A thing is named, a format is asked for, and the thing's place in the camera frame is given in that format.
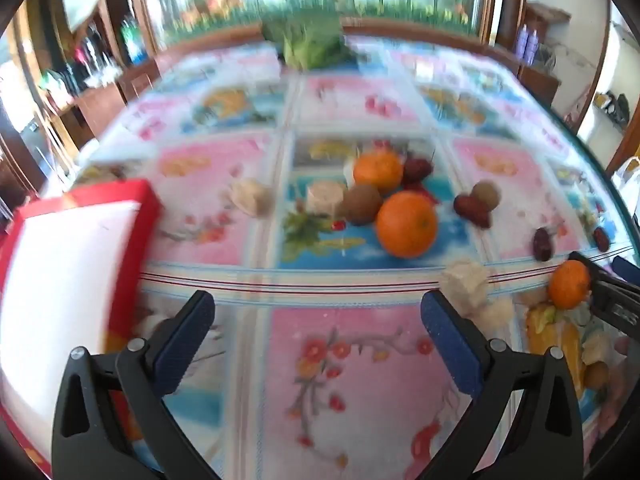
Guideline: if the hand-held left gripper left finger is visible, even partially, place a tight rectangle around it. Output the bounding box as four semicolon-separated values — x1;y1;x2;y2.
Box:
50;290;221;480

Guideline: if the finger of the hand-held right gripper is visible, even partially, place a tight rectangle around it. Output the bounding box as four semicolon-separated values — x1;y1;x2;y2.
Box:
612;255;640;283
569;251;640;332

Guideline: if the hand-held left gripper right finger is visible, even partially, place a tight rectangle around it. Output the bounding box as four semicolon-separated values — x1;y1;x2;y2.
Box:
415;290;586;480

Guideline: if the small orange tangerine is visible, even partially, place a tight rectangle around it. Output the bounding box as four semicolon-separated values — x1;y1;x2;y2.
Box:
547;260;592;310

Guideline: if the red box with white inside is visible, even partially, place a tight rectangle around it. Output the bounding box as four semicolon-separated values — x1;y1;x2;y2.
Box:
0;179;163;466

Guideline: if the beige peeled chunk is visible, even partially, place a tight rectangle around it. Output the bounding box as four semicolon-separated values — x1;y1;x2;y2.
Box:
230;179;275;217
580;330;612;366
440;259;491;317
306;182;347;216
475;296;516;333

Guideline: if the round light brown longan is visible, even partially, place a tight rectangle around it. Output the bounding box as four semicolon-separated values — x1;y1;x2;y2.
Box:
584;361;610;389
472;181;502;210

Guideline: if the large orange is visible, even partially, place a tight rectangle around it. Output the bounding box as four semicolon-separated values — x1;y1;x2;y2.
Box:
376;191;439;259

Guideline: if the colourful printed tablecloth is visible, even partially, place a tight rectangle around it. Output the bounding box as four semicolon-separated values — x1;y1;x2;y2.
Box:
30;35;628;480

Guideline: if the brown kiwi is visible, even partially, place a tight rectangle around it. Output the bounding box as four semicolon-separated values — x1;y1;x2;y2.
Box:
341;184;384;226

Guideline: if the medium orange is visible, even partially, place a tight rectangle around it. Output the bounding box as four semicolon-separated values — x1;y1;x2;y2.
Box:
353;151;404;192

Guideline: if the wooden shelf cabinet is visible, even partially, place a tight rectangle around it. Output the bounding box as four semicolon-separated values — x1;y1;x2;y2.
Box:
0;0;161;196

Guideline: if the green plastic bottle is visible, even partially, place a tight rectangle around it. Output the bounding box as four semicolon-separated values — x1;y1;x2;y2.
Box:
121;17;147;64

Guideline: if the green leafy vegetable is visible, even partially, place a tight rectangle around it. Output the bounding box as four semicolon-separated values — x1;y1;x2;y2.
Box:
262;10;358;71

